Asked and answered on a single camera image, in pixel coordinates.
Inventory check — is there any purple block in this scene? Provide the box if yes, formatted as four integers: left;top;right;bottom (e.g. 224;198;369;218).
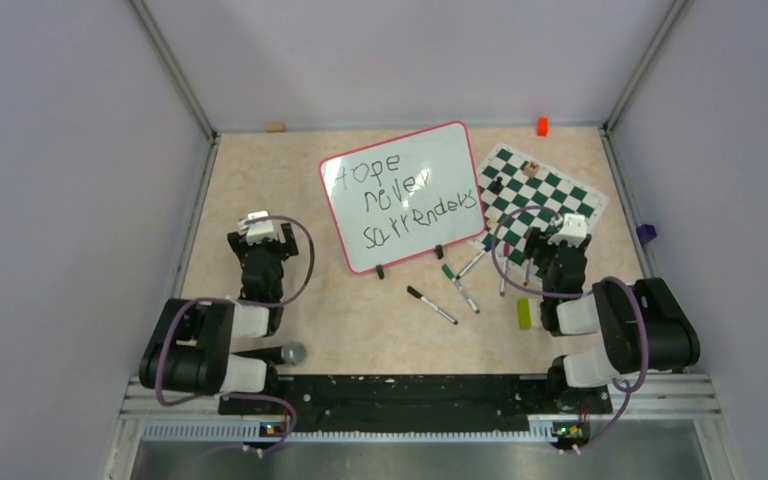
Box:
635;224;658;246

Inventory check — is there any pink framed whiteboard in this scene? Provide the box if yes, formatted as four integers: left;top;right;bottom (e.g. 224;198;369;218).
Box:
318;121;486;274

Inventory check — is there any black chess piece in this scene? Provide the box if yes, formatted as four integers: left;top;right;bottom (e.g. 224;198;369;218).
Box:
487;176;504;195

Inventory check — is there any green white lego block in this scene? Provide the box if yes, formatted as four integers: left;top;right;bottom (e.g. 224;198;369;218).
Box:
516;298;542;331

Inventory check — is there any blue capped marker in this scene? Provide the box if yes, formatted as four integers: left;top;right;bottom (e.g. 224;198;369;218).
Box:
455;245;491;280

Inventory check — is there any black marker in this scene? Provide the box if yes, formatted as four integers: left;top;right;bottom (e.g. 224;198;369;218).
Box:
406;285;459;325

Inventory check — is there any purple capped marker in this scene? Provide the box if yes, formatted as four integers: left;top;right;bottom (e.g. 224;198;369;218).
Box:
499;242;510;297

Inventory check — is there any green capped marker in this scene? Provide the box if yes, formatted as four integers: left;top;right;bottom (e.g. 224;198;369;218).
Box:
441;264;480;314

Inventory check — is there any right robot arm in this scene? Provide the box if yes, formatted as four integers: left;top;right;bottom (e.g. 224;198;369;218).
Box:
524;214;701;412

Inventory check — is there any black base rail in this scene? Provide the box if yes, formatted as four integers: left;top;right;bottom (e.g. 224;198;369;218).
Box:
218;374;613;433

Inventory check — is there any small wooden piece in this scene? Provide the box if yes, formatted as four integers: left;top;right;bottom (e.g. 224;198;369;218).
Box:
265;122;286;133

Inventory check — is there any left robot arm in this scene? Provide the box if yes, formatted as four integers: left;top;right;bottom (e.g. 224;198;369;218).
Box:
138;211;307;414

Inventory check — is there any green white chessboard mat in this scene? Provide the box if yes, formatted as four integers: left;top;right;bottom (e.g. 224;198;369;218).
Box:
471;143;609;249

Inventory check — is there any wooden block on chessboard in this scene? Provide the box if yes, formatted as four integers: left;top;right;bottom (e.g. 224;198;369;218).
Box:
522;161;540;178

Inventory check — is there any orange block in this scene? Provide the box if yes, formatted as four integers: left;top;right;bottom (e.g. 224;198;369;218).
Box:
536;116;550;137

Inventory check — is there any black microphone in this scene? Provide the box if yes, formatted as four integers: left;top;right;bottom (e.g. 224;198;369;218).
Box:
269;342;307;366

